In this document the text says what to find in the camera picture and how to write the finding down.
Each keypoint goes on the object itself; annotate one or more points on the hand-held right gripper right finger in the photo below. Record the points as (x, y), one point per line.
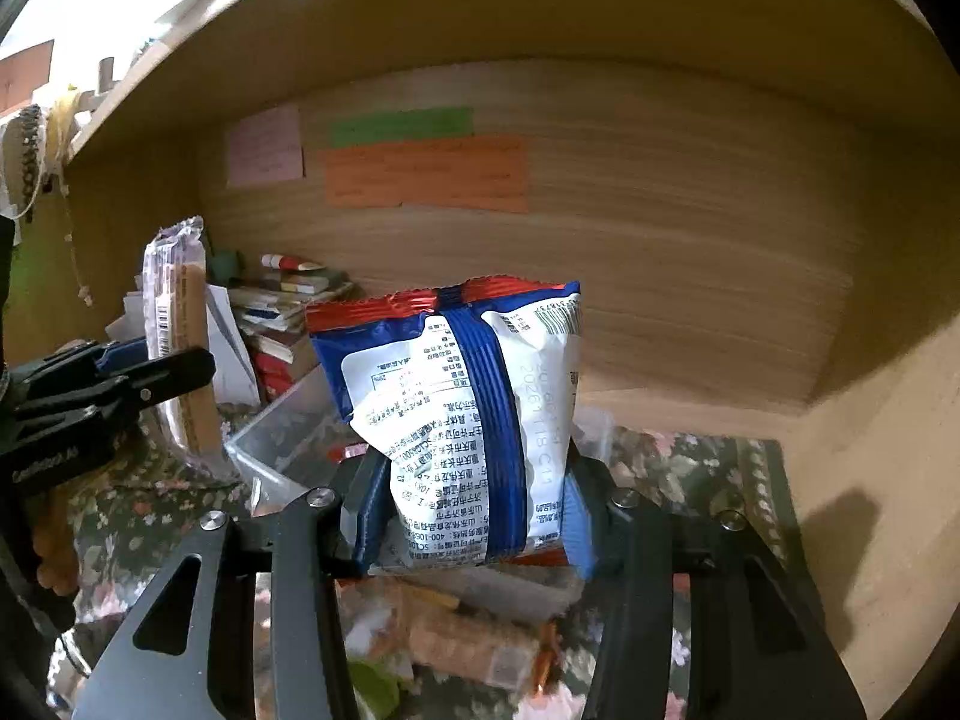
(579, 536)

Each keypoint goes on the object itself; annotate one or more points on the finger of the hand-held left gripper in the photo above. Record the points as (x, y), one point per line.
(176, 371)
(124, 356)

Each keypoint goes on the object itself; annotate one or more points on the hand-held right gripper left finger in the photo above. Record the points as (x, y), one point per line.
(366, 514)

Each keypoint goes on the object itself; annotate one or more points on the clear cracker packet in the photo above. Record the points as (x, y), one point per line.
(184, 330)

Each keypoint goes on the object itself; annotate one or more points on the clear plastic box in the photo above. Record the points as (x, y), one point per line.
(279, 450)

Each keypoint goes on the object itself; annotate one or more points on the blue white snack packet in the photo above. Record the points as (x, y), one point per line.
(450, 405)

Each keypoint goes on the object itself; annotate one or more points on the person's left hand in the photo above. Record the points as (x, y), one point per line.
(56, 549)

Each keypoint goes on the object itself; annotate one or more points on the white paper sheets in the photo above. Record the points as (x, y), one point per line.
(229, 345)

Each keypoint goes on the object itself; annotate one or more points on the floral tablecloth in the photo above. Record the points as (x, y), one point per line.
(679, 469)

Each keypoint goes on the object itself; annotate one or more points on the stack of books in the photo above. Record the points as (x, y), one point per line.
(289, 311)

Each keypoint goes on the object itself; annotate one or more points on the beige biscuit packet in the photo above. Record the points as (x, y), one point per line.
(469, 645)

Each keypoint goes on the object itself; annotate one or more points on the red white tube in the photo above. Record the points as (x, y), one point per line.
(291, 262)

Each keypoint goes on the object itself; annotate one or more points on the green snack packet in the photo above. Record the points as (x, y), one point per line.
(375, 690)

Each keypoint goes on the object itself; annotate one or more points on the beaded headband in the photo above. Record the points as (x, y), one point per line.
(26, 157)

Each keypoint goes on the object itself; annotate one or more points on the yellow headband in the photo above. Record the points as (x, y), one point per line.
(64, 124)

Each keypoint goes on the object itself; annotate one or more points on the pink sticky note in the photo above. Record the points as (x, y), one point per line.
(264, 146)

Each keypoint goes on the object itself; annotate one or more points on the small wooden cylinder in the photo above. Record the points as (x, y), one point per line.
(105, 75)

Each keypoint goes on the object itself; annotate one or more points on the orange sticky note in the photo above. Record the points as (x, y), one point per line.
(427, 174)

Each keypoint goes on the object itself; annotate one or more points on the green sticky note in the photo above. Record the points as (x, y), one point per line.
(401, 126)

